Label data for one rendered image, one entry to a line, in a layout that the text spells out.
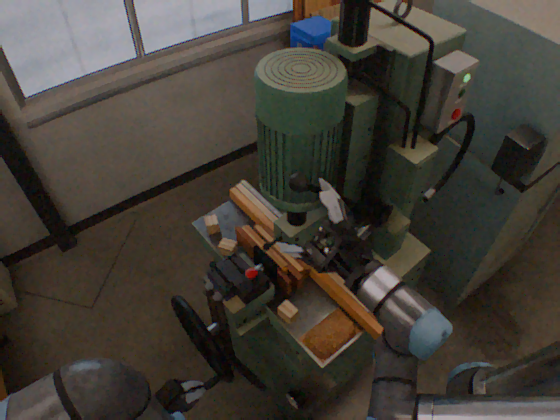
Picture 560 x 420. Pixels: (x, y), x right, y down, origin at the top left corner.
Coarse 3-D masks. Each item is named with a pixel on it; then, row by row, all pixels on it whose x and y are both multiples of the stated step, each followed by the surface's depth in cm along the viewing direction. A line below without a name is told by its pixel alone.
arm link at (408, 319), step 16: (400, 288) 64; (384, 304) 63; (400, 304) 62; (416, 304) 62; (384, 320) 64; (400, 320) 61; (416, 320) 60; (432, 320) 60; (400, 336) 62; (416, 336) 60; (432, 336) 59; (448, 336) 62; (400, 352) 65; (416, 352) 60; (432, 352) 60
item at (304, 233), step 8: (320, 208) 111; (312, 216) 109; (320, 216) 109; (328, 216) 111; (280, 224) 107; (288, 224) 107; (304, 224) 107; (312, 224) 108; (280, 232) 108; (288, 232) 106; (296, 232) 106; (304, 232) 108; (312, 232) 111; (288, 240) 106; (296, 240) 106; (304, 240) 110
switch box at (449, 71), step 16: (432, 64) 84; (448, 64) 83; (464, 64) 83; (432, 80) 86; (448, 80) 82; (432, 96) 88; (448, 96) 85; (464, 96) 90; (432, 112) 90; (448, 112) 89; (432, 128) 92
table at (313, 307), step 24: (240, 216) 131; (216, 240) 125; (312, 288) 114; (264, 312) 113; (312, 312) 109; (240, 336) 109; (288, 336) 108; (360, 336) 105; (312, 360) 102; (336, 360) 104
